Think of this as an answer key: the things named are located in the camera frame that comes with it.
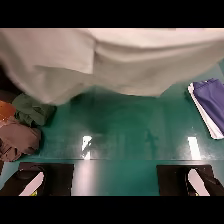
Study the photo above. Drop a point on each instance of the white T-shirt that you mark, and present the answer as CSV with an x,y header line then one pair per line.
x,y
133,60

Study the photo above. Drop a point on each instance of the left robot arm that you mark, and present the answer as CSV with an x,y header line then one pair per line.
x,y
31,181

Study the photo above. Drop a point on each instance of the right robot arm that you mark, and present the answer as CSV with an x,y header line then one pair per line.
x,y
200,181

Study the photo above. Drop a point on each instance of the green garment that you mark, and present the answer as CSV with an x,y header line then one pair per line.
x,y
31,111

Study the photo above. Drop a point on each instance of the white garment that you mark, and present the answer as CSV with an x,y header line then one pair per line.
x,y
201,111

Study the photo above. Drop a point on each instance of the brown garment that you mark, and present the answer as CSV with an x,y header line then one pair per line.
x,y
18,140

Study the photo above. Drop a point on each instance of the purple garment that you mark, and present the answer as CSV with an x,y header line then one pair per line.
x,y
211,100

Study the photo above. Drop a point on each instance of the orange garment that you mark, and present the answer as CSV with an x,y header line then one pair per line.
x,y
5,110

